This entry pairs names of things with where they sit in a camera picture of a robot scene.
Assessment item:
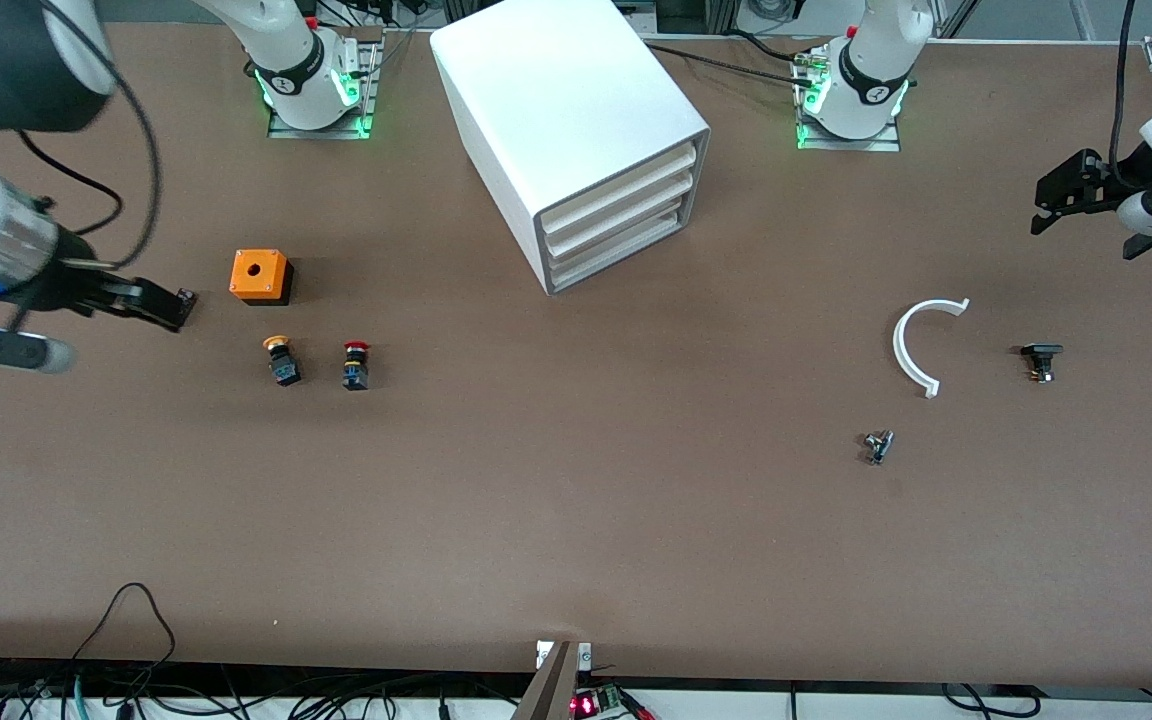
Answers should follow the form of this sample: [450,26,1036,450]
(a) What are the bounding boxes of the white drawer cabinet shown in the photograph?
[430,0,713,297]

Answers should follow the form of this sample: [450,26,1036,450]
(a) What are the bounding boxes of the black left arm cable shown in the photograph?
[1108,0,1137,191]

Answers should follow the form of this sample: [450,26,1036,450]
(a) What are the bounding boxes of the thin black looped cable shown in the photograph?
[69,583,177,701]

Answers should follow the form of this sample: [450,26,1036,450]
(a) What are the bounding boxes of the black cable on table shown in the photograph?
[644,38,822,89]

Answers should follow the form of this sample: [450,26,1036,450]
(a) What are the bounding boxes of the black flat-headed switch part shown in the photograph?
[1021,343,1065,384]

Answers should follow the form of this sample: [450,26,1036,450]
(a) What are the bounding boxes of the orange switch enclosure box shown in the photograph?
[229,249,294,306]

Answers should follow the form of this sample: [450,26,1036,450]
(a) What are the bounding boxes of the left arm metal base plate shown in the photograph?
[793,45,903,153]

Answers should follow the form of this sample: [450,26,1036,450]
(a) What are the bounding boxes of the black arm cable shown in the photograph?
[16,0,163,286]
[1108,0,1137,191]

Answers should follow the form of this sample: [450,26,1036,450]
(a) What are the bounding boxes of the white curved plastic piece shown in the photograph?
[893,298,971,399]

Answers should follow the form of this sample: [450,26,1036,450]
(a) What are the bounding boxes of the circuit board with red light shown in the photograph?
[571,683,655,720]

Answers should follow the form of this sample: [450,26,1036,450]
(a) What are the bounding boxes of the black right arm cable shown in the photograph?
[16,0,163,286]

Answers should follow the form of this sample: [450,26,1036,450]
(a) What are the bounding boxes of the orange-capped push button switch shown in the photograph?
[262,335,303,388]

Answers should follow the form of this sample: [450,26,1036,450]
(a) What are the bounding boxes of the brown angled stand post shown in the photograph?
[511,640,582,720]

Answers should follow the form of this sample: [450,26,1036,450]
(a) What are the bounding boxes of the black cable below table edge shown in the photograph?
[941,683,1042,719]

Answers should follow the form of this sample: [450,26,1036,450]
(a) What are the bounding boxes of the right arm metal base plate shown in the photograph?
[266,28,384,141]

